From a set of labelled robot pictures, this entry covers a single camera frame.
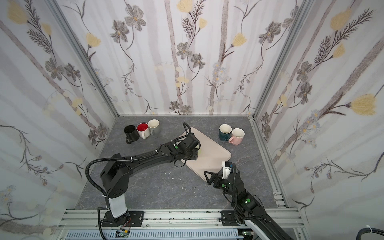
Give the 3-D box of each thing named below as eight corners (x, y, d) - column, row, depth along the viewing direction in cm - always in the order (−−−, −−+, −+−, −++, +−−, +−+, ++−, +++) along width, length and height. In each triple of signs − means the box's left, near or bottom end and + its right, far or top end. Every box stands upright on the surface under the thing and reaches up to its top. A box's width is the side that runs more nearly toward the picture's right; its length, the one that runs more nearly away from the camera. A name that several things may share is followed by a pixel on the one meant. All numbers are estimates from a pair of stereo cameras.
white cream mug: (136, 134, 111) (133, 126, 105) (146, 127, 115) (143, 120, 109) (145, 141, 107) (142, 134, 100) (154, 134, 111) (152, 127, 104)
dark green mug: (218, 143, 106) (220, 134, 98) (217, 132, 112) (219, 123, 104) (230, 143, 106) (233, 134, 98) (228, 132, 112) (231, 123, 104)
